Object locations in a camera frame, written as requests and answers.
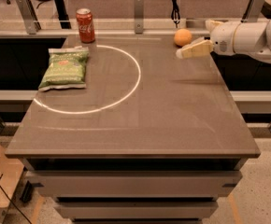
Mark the lower grey drawer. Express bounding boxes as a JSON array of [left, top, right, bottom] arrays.
[[55, 202, 218, 219]]

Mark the left metal rail bracket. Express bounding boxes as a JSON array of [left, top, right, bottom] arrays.
[[15, 0, 41, 35]]

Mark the red cola can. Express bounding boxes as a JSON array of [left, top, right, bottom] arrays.
[[76, 8, 95, 43]]

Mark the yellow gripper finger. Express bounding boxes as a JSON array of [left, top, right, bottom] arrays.
[[205, 20, 222, 33], [176, 40, 213, 59]]

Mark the metal rail bracket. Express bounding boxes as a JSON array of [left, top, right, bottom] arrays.
[[134, 0, 144, 34], [15, 0, 41, 35], [242, 0, 265, 23]]

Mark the orange fruit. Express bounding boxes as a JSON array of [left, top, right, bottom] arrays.
[[174, 29, 193, 47]]

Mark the hanging black cable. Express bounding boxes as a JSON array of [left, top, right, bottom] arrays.
[[169, 0, 181, 29]]

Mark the upper grey drawer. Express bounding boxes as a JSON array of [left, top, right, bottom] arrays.
[[26, 171, 242, 198]]

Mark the right metal rail bracket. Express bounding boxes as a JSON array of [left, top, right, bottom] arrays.
[[242, 0, 265, 23]]

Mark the middle metal rail bracket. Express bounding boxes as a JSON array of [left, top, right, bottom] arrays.
[[134, 0, 144, 34]]

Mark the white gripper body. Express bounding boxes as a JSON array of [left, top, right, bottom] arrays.
[[210, 21, 239, 56]]

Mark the grey drawer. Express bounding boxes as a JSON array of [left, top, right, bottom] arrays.
[[26, 171, 242, 198], [55, 202, 218, 219]]

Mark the green jalapeno chip bag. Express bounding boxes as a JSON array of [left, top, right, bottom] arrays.
[[38, 46, 89, 91]]

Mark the black floor cable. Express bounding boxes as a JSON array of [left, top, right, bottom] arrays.
[[0, 164, 33, 224]]

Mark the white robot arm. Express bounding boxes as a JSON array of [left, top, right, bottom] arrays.
[[176, 20, 271, 63]]

